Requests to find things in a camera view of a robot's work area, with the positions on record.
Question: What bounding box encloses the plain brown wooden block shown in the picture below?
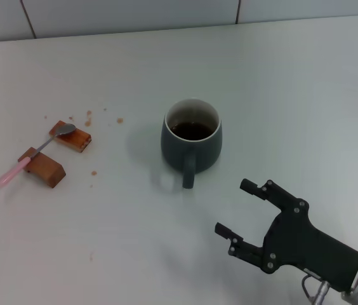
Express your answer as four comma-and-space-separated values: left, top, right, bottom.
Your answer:
17, 146, 67, 189

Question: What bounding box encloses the grey ceramic cup with coffee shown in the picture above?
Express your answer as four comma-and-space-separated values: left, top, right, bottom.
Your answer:
160, 97, 223, 189

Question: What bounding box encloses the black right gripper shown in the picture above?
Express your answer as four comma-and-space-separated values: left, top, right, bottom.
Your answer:
215, 178, 358, 292

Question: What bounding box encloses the grooved stained wooden block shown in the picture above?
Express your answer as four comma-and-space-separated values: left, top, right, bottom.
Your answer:
48, 120, 92, 154

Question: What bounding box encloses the right gripper cable with connector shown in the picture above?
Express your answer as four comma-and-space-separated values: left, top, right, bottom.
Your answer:
301, 274, 331, 305

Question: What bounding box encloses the pink handled metal spoon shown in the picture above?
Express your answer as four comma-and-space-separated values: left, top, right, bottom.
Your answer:
0, 123, 77, 187

